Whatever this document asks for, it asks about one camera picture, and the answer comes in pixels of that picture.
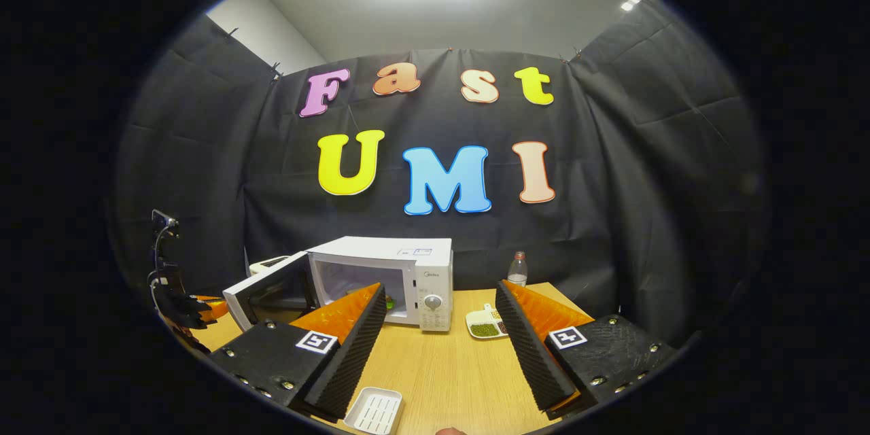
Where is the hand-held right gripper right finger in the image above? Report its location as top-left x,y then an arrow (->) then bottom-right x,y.
495,279 -> 679,421

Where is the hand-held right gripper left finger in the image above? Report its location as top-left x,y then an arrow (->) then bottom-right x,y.
207,282 -> 388,422

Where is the white divided bean dish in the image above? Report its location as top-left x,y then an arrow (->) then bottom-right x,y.
466,304 -> 510,340

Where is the white microwave oven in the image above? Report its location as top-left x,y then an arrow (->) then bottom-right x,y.
223,237 -> 455,334

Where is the white ribbed tray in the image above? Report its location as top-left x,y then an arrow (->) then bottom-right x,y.
343,386 -> 404,435

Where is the white toaster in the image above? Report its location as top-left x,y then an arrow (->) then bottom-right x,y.
249,256 -> 292,276

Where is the clear bottle with red label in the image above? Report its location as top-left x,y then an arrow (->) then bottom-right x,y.
507,251 -> 529,288

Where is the black backdrop cloth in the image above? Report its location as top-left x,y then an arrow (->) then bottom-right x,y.
109,0 -> 769,347

